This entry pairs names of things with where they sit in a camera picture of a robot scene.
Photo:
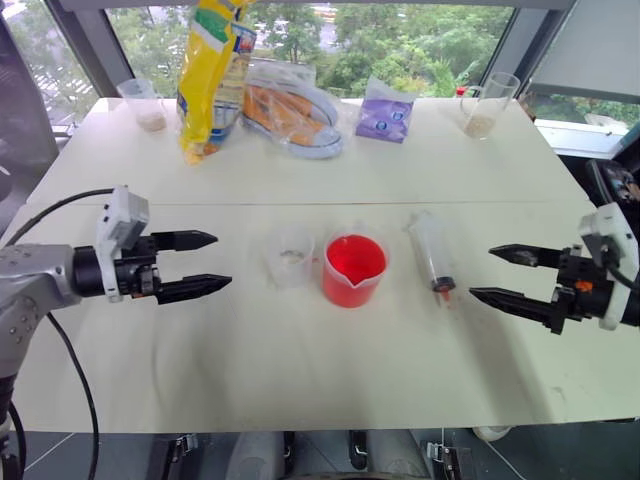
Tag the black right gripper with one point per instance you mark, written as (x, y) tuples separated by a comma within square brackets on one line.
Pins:
[(582, 295)]

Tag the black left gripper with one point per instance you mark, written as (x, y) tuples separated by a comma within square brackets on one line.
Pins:
[(137, 272)]

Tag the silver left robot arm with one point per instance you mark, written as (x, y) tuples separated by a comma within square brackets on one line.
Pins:
[(35, 280)]

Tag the clear plastic syringe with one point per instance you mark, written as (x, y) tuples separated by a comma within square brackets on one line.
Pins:
[(432, 245)]

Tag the small clear plastic cup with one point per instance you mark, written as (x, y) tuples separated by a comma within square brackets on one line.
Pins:
[(291, 260)]

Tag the clear measuring cup with grains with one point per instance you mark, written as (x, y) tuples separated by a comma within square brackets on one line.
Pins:
[(150, 117)]

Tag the red plastic beaker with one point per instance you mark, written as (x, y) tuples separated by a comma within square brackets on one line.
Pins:
[(352, 280)]

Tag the dark equipment beside table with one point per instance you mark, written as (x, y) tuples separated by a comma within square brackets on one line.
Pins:
[(617, 175)]

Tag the white round fitting under table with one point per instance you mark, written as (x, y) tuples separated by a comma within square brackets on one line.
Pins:
[(492, 431)]

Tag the yellow snack bag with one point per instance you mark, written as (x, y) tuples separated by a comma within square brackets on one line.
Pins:
[(210, 85)]

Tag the black table clamp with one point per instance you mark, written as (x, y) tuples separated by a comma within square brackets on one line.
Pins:
[(358, 447), (447, 457), (184, 444)]

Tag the clear bag of bread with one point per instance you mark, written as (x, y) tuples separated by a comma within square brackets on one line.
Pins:
[(295, 115)]

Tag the purple wipes packet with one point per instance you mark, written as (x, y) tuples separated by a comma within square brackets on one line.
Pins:
[(384, 117)]

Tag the grey window blind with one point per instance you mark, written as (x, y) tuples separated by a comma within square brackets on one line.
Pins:
[(590, 45)]

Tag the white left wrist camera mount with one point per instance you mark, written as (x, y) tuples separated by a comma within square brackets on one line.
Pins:
[(122, 220)]

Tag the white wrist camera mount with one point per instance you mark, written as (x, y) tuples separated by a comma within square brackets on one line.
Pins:
[(122, 220), (607, 225)]

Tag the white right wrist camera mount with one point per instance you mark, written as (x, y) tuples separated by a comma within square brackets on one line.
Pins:
[(607, 225)]

